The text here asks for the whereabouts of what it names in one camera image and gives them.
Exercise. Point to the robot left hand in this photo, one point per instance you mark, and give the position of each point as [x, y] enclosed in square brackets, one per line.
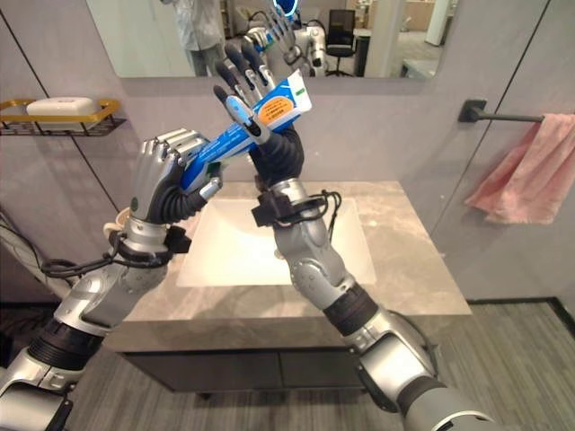
[153, 179]

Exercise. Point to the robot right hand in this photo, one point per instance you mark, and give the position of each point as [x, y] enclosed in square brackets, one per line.
[280, 157]

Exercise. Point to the blue toothpaste box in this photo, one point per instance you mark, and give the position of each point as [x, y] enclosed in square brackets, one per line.
[278, 110]

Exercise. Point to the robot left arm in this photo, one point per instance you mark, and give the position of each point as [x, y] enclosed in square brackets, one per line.
[90, 301]

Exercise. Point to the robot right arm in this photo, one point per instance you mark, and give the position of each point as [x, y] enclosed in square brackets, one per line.
[323, 265]

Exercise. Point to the cream cup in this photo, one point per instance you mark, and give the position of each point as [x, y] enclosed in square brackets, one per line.
[122, 218]

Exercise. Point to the white sink basin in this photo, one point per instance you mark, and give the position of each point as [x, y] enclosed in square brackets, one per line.
[224, 251]

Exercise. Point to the black towel bar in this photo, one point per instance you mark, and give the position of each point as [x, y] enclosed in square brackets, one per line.
[476, 111]

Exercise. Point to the pink towel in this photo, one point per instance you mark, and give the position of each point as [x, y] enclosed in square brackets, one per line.
[525, 179]

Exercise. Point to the white soap bar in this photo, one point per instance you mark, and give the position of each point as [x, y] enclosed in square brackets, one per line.
[60, 110]

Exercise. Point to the grey stone vanity counter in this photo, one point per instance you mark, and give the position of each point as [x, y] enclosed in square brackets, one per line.
[413, 265]

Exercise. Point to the dark vanity cabinet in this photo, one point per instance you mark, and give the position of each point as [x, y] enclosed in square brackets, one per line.
[251, 370]

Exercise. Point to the gold black wall shelf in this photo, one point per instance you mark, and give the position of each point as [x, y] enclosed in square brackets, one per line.
[108, 112]

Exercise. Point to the wall mirror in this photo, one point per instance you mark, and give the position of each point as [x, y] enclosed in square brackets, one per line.
[382, 36]

